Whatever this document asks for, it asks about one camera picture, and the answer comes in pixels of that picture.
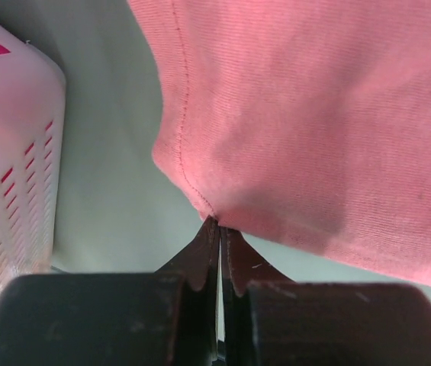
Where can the white plastic laundry basket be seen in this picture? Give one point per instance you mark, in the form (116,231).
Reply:
(37,256)

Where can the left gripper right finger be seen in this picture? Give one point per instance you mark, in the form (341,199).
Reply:
(271,320)

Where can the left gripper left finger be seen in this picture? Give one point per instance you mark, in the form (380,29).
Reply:
(166,317)

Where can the salmon pink t shirt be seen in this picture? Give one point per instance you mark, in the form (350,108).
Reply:
(306,123)

